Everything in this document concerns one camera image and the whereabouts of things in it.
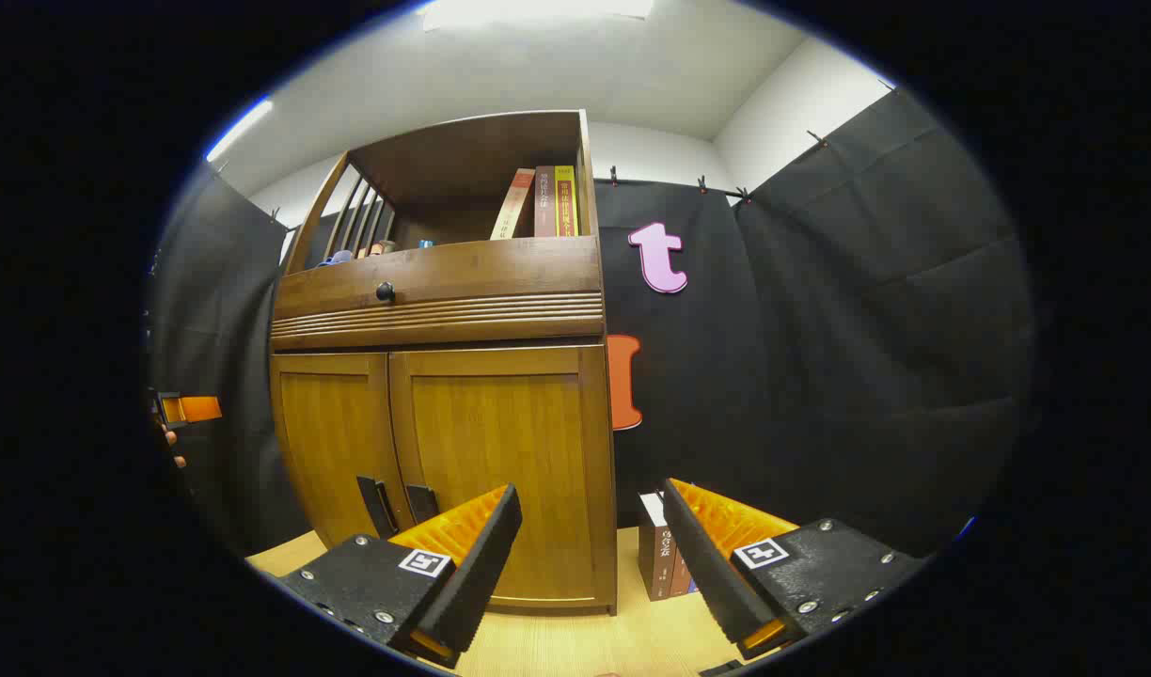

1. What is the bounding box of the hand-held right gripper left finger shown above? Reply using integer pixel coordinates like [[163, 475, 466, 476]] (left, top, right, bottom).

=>
[[273, 483, 524, 670]]

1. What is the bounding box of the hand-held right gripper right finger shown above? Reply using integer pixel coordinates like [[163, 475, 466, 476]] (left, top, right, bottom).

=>
[[662, 478, 929, 661]]

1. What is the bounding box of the wooden shoe cabinet door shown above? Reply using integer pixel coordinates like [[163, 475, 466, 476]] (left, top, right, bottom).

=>
[[389, 343, 618, 614], [270, 351, 415, 548]]

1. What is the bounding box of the wooden double-door shoe cabinet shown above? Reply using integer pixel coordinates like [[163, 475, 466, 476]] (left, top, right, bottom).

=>
[[269, 110, 619, 617]]

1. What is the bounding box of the brown spine book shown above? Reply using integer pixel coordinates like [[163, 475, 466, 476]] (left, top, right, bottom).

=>
[[638, 491, 678, 601]]

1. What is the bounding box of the black backdrop cloth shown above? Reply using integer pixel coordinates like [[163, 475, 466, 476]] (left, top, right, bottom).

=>
[[148, 87, 1037, 560]]

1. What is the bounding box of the ceiling light strip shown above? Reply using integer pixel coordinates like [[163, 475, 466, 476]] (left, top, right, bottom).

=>
[[206, 98, 276, 163]]

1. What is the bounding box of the dark brown book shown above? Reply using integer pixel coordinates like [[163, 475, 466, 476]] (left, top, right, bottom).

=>
[[534, 166, 558, 238]]

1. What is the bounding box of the ceiling light panel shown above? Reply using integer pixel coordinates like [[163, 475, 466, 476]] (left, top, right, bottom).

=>
[[423, 0, 654, 31]]

